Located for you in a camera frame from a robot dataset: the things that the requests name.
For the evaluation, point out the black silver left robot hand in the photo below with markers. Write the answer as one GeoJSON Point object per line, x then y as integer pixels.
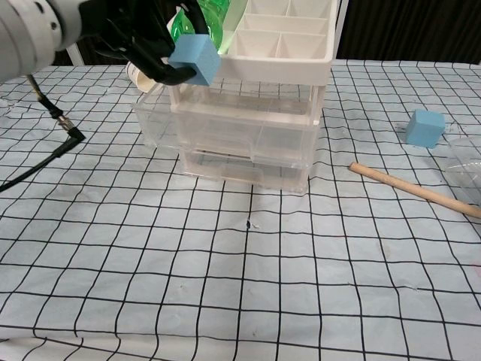
{"type": "Point", "coordinates": [143, 34]}

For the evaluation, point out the white paper cup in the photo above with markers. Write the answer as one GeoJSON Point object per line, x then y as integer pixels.
{"type": "Point", "coordinates": [141, 80]}

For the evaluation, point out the black-grid checkered tablecloth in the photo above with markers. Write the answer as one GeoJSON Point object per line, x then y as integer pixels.
{"type": "Point", "coordinates": [225, 282]}

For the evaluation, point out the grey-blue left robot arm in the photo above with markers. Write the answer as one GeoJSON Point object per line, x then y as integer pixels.
{"type": "Point", "coordinates": [30, 34]}

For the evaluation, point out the white storage box frame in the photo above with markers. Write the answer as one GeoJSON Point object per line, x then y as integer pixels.
{"type": "Point", "coordinates": [285, 64]}

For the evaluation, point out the white partition frame post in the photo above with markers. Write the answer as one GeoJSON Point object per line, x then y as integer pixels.
{"type": "Point", "coordinates": [77, 52]}
{"type": "Point", "coordinates": [341, 30]}

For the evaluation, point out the clear empty plastic drawer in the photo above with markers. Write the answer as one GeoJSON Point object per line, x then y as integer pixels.
{"type": "Point", "coordinates": [285, 176]}
{"type": "Point", "coordinates": [293, 143]}

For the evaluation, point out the wooden stick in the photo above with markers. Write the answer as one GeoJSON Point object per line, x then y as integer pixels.
{"type": "Point", "coordinates": [413, 188]}

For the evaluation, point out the clear plastic cup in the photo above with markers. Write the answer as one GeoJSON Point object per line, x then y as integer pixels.
{"type": "Point", "coordinates": [467, 169]}

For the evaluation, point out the green plastic bottle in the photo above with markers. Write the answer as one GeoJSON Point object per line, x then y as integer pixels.
{"type": "Point", "coordinates": [218, 19]}

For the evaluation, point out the blue foam cube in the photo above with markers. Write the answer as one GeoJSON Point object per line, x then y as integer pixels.
{"type": "Point", "coordinates": [197, 56]}
{"type": "Point", "coordinates": [424, 129]}

